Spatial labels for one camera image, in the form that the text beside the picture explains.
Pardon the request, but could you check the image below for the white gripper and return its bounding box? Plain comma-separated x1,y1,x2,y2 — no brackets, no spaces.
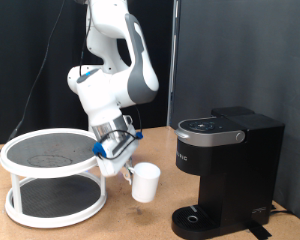
95,129,140,180

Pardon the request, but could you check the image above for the white mug green handle mark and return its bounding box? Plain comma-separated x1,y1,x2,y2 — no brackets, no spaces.
121,162,162,204

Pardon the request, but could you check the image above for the black Keurig coffee machine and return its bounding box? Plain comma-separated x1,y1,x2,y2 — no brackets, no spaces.
171,106,286,240

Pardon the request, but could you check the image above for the white two-tier turntable stand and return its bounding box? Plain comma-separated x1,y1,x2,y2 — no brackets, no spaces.
0,127,108,230

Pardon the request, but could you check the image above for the grey metal vertical pole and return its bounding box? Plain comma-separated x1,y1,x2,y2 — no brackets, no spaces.
166,0,181,128

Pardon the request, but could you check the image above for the black tape strip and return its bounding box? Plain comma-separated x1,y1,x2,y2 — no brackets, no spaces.
244,222,273,240

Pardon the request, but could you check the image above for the blue cable clip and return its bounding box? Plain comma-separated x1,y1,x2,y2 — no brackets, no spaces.
91,142,108,159

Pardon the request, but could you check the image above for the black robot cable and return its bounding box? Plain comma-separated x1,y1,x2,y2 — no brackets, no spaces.
0,0,144,164

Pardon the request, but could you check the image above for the black machine power cable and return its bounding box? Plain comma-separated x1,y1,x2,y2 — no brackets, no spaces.
269,203,298,216

